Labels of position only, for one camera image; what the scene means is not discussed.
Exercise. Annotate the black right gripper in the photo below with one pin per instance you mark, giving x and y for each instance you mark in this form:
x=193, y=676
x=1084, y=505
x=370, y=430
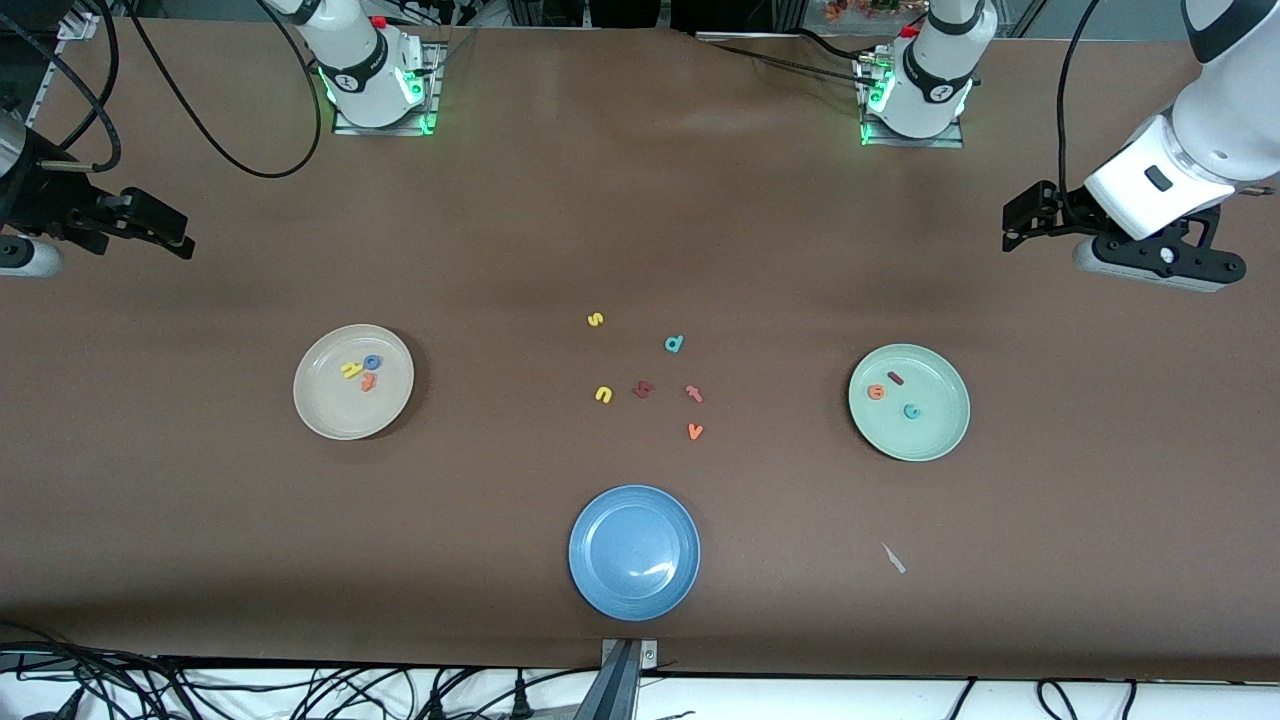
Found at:
x=48, y=197

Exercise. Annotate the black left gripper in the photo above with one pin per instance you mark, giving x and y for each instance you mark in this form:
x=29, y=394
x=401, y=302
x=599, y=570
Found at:
x=1066, y=209

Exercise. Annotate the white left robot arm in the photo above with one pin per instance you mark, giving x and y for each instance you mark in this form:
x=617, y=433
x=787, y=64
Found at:
x=935, y=75

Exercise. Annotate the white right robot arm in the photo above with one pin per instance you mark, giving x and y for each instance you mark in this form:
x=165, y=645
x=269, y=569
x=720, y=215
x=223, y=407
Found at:
x=365, y=70

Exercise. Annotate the light green plate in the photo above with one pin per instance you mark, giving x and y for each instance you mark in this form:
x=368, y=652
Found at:
x=935, y=430

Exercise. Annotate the beige brown plate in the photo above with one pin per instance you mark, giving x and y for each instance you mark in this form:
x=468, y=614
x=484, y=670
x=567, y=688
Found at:
x=330, y=410

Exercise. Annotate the orange flowers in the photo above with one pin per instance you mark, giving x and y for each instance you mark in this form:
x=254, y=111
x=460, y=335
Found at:
x=860, y=8

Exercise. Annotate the small white paper scrap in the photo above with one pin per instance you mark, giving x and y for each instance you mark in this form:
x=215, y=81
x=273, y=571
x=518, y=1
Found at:
x=893, y=558

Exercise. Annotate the blue plate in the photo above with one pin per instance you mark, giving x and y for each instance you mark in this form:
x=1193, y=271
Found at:
x=634, y=552

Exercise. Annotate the black power plug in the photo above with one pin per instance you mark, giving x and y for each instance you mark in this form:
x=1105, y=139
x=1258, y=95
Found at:
x=519, y=697
x=437, y=707

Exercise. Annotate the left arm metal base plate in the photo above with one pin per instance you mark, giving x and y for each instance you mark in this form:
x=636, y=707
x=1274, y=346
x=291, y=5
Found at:
x=950, y=140

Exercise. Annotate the aluminium frame profile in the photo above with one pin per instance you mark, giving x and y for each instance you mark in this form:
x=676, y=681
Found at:
x=72, y=22

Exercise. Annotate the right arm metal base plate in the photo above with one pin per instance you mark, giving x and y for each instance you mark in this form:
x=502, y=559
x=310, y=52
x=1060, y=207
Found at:
x=432, y=100

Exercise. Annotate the grey metal camera mount bracket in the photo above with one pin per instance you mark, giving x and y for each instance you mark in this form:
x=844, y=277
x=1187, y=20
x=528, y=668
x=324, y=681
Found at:
x=620, y=685

